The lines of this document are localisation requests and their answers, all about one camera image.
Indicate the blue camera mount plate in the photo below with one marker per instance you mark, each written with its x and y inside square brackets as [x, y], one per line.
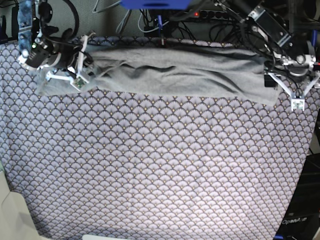
[155, 4]

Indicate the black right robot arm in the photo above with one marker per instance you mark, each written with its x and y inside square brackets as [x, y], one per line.
[39, 49]

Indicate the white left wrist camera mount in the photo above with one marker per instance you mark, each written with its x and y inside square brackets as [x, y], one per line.
[298, 97]

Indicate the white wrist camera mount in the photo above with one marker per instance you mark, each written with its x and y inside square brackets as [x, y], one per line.
[78, 74]
[298, 97]

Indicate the red table clamp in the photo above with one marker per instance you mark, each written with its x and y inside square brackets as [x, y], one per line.
[162, 43]

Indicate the patterned fan-print tablecloth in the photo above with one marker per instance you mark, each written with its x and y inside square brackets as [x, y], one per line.
[132, 166]

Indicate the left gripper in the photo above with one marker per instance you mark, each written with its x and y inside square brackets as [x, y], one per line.
[291, 70]

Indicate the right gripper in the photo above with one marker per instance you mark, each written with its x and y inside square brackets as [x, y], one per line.
[62, 56]

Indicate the light grey T-shirt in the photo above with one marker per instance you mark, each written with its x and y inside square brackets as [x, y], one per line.
[181, 71]

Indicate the white power strip red switch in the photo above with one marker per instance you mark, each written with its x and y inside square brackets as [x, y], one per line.
[205, 14]

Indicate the white plastic bin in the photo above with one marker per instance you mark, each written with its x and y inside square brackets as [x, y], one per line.
[15, 220]

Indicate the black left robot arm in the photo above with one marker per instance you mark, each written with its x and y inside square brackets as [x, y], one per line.
[286, 34]

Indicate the black OpenArm box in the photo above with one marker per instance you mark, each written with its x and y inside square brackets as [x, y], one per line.
[302, 218]

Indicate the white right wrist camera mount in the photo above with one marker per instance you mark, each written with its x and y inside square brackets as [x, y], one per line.
[78, 74]

